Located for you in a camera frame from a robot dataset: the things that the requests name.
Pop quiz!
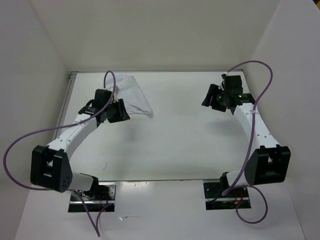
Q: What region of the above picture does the white skirt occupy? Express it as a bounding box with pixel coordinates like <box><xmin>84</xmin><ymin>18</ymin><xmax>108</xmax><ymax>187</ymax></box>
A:
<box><xmin>111</xmin><ymin>73</ymin><xmax>154</xmax><ymax>118</ymax></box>

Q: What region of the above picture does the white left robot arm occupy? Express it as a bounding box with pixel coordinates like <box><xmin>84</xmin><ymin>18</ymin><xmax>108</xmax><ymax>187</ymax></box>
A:
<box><xmin>30</xmin><ymin>99</ymin><xmax>130</xmax><ymax>200</ymax></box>

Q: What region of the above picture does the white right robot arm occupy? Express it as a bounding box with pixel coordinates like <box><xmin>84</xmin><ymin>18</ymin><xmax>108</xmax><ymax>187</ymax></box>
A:
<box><xmin>202</xmin><ymin>84</ymin><xmax>291</xmax><ymax>197</ymax></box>

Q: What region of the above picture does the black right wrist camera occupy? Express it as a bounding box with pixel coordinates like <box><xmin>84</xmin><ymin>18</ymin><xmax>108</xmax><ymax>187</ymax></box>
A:
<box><xmin>222</xmin><ymin>74</ymin><xmax>243</xmax><ymax>95</ymax></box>

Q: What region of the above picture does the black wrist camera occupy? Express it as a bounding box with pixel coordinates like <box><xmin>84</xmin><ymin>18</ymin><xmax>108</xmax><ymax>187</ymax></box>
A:
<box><xmin>222</xmin><ymin>74</ymin><xmax>243</xmax><ymax>95</ymax></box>
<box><xmin>92</xmin><ymin>89</ymin><xmax>112</xmax><ymax>110</ymax></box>

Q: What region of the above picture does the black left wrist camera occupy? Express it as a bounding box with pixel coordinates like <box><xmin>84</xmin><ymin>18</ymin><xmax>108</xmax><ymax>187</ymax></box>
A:
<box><xmin>92</xmin><ymin>89</ymin><xmax>112</xmax><ymax>110</ymax></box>

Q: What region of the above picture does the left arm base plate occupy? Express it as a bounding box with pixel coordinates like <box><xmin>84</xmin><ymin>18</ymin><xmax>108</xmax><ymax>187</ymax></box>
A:
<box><xmin>68</xmin><ymin>181</ymin><xmax>117</xmax><ymax>213</ymax></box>

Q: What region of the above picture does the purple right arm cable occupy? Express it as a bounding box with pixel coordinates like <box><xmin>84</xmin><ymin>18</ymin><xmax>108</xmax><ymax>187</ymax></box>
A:
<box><xmin>220</xmin><ymin>60</ymin><xmax>274</xmax><ymax>224</ymax></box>

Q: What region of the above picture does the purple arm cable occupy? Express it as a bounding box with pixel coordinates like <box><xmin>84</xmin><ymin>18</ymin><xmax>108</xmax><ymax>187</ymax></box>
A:
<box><xmin>2</xmin><ymin>70</ymin><xmax>119</xmax><ymax>237</ymax></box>
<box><xmin>220</xmin><ymin>60</ymin><xmax>274</xmax><ymax>224</ymax></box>

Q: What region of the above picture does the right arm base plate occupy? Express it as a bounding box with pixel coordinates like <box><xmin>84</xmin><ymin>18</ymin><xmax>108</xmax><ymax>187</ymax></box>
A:
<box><xmin>203</xmin><ymin>181</ymin><xmax>251</xmax><ymax>211</ymax></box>

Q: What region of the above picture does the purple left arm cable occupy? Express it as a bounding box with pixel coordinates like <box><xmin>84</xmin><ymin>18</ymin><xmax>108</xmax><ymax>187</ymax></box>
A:
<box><xmin>2</xmin><ymin>70</ymin><xmax>119</xmax><ymax>237</ymax></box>

